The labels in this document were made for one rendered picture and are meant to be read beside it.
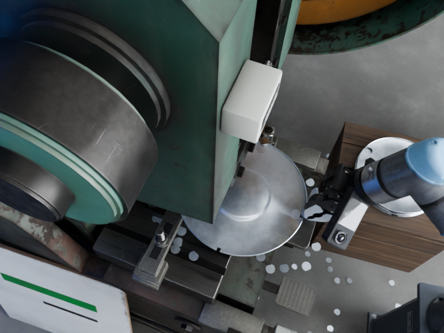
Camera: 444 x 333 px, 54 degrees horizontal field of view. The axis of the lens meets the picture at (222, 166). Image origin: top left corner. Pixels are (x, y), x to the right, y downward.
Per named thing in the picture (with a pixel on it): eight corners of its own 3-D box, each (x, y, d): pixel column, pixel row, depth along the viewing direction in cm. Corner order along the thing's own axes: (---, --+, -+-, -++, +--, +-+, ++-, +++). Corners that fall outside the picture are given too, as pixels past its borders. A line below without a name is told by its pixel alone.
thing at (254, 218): (283, 277, 89) (283, 277, 89) (155, 226, 94) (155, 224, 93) (321, 164, 103) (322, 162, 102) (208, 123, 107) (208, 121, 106)
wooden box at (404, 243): (414, 188, 188) (455, 147, 158) (409, 273, 170) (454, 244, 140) (323, 166, 192) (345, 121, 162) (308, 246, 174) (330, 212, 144)
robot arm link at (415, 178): (458, 195, 64) (422, 151, 63) (400, 212, 73) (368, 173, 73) (476, 164, 68) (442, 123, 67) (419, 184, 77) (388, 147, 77)
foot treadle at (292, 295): (313, 292, 155) (316, 288, 150) (305, 319, 150) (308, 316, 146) (162, 232, 164) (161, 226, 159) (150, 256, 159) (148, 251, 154)
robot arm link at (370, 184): (406, 206, 74) (369, 184, 72) (386, 212, 78) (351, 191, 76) (411, 170, 78) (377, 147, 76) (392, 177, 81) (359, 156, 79)
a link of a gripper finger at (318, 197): (318, 209, 92) (345, 199, 85) (316, 216, 91) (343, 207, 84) (300, 198, 91) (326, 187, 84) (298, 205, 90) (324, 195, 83)
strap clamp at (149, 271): (189, 223, 103) (187, 205, 93) (157, 290, 95) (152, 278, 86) (166, 214, 103) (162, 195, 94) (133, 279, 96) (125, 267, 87)
